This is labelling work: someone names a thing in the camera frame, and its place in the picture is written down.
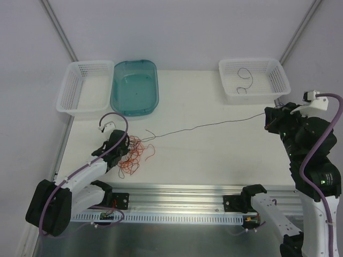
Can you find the aluminium frame post left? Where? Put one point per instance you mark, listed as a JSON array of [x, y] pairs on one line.
[[46, 5]]

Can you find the teal transparent plastic tub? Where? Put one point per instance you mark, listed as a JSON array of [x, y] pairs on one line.
[[135, 89]]

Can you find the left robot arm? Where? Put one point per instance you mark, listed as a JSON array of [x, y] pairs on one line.
[[54, 203]]

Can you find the aluminium frame post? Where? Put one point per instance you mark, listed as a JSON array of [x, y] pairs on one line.
[[309, 15], [46, 5]]

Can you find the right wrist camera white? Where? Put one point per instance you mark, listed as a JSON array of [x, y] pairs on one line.
[[313, 104]]

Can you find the white plastic basket left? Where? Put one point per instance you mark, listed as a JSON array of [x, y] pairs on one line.
[[86, 88]]

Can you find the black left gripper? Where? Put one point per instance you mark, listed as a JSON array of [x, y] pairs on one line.
[[118, 154]]

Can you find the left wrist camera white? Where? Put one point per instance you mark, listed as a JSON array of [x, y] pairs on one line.
[[107, 127]]

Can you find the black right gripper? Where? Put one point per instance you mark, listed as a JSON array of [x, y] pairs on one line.
[[271, 120]]

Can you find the white plastic basket right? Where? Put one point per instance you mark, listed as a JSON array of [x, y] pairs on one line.
[[253, 80]]

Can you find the white slotted cable duct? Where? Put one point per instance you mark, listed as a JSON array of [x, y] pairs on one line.
[[159, 218]]

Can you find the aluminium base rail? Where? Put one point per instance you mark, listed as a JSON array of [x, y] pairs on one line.
[[181, 199]]

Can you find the aluminium frame post right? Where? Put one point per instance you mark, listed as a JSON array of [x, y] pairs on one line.
[[309, 15]]

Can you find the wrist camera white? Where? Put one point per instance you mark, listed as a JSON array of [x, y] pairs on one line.
[[313, 104], [107, 127]]

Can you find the white plastic basket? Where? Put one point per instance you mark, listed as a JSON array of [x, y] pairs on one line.
[[86, 88], [253, 80]]

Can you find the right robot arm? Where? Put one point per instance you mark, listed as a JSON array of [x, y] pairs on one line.
[[318, 183]]

